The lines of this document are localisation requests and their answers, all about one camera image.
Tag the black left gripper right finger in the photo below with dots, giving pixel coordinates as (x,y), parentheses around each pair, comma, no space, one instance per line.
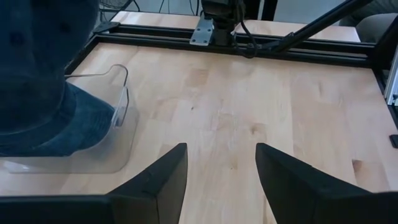
(304,199)

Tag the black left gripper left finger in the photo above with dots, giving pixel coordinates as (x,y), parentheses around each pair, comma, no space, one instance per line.
(149,202)

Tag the blue denim baseball cap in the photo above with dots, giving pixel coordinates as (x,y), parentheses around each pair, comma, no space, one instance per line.
(87,124)
(37,62)

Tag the silver aluminium extrusion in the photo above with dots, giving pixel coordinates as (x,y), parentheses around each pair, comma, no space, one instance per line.
(392,84)

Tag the clear plastic storage bin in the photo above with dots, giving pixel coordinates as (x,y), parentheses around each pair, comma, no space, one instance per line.
(124,149)

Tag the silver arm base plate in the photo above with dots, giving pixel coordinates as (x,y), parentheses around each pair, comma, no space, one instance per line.
(202,32)

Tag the black diagonal frame brace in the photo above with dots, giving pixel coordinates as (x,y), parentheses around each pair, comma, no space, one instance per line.
(320,23)

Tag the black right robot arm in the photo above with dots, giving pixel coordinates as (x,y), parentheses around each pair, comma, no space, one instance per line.
(222,18)

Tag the small black mounting foot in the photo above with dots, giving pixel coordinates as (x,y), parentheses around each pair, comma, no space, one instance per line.
(394,141)

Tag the grey upholstered chair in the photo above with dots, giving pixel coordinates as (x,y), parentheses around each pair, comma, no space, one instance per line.
(373,26)

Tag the black aluminium table frame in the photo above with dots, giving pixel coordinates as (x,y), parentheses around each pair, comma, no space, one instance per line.
(155,37)

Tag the wooden neighbouring table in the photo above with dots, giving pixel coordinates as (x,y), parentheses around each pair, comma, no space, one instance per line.
(161,20)

